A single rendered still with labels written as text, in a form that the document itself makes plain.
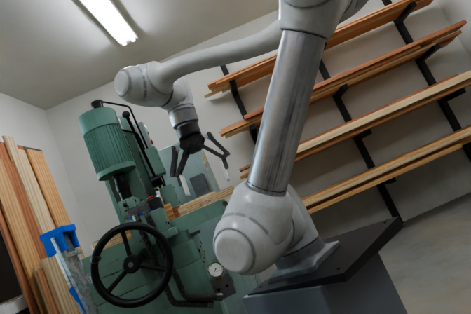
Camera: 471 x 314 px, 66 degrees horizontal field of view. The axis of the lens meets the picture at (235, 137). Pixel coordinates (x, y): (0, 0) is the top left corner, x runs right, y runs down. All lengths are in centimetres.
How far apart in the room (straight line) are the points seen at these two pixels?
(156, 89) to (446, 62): 397
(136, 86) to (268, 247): 54
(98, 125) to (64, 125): 283
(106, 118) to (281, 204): 110
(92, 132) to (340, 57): 316
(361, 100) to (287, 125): 341
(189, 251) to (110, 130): 65
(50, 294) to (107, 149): 153
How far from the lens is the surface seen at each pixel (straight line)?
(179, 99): 115
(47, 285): 299
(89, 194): 433
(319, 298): 96
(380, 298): 114
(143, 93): 104
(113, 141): 172
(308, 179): 396
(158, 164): 191
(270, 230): 85
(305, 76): 82
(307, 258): 106
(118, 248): 158
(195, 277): 156
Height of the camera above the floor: 86
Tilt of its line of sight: 10 degrees up
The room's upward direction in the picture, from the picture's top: 24 degrees counter-clockwise
